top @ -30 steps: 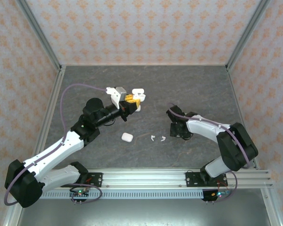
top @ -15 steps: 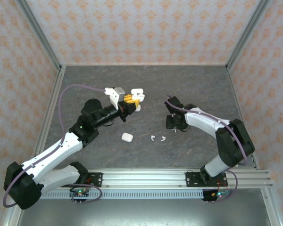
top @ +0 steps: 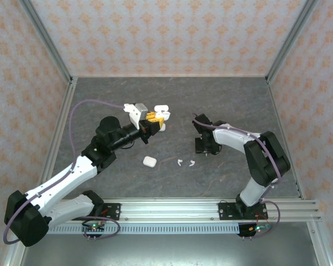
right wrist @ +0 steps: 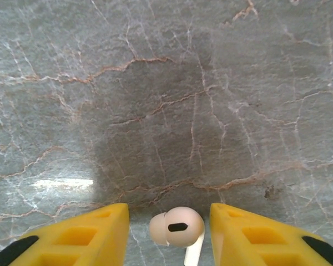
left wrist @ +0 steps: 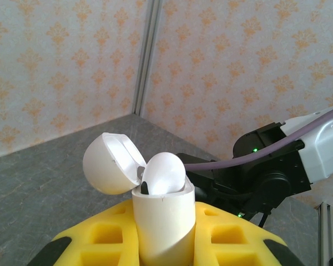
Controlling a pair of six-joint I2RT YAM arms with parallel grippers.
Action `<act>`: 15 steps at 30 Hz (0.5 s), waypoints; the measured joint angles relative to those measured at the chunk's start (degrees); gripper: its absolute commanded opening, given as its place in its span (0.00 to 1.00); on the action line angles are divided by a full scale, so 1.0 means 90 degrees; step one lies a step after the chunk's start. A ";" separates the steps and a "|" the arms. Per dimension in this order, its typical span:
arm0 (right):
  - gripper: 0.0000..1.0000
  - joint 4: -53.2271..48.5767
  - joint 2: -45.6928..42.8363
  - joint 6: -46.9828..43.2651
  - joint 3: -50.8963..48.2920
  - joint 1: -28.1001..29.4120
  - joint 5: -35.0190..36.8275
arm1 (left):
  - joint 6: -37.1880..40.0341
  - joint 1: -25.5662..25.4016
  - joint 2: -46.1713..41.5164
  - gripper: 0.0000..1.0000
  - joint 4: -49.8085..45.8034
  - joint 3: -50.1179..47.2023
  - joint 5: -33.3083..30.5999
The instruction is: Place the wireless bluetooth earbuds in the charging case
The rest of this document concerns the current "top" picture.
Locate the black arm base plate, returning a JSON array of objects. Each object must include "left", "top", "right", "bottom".
[
  {"left": 99, "top": 203, "right": 122, "bottom": 222},
  {"left": 218, "top": 201, "right": 258, "bottom": 222}
]

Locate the grey metal sheet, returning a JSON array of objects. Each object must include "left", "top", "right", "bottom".
[{"left": 5, "top": 232, "right": 330, "bottom": 266}]

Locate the aluminium side rail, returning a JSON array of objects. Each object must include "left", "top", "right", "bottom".
[
  {"left": 266, "top": 77, "right": 305, "bottom": 200},
  {"left": 33, "top": 77, "right": 79, "bottom": 201}
]

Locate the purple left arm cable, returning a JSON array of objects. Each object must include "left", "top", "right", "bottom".
[{"left": 3, "top": 99, "right": 125, "bottom": 245}]

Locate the small circuit board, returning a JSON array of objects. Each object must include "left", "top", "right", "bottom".
[
  {"left": 82, "top": 221, "right": 106, "bottom": 233},
  {"left": 238, "top": 223, "right": 270, "bottom": 238}
]

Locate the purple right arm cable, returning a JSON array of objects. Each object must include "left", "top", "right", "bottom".
[{"left": 192, "top": 112, "right": 282, "bottom": 239}]

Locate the grey slotted cable duct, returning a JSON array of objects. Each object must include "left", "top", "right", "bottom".
[{"left": 48, "top": 223, "right": 241, "bottom": 236}]

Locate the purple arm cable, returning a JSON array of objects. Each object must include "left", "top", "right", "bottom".
[
  {"left": 192, "top": 112, "right": 282, "bottom": 239},
  {"left": 3, "top": 99, "right": 125, "bottom": 245}
]

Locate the aluminium frame post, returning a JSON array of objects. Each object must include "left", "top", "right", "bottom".
[
  {"left": 2, "top": 243, "right": 27, "bottom": 266},
  {"left": 265, "top": 0, "right": 320, "bottom": 85},
  {"left": 305, "top": 221, "right": 332, "bottom": 266},
  {"left": 18, "top": 0, "right": 74, "bottom": 85}
]

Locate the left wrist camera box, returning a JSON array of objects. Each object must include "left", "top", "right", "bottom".
[{"left": 123, "top": 103, "right": 148, "bottom": 130}]

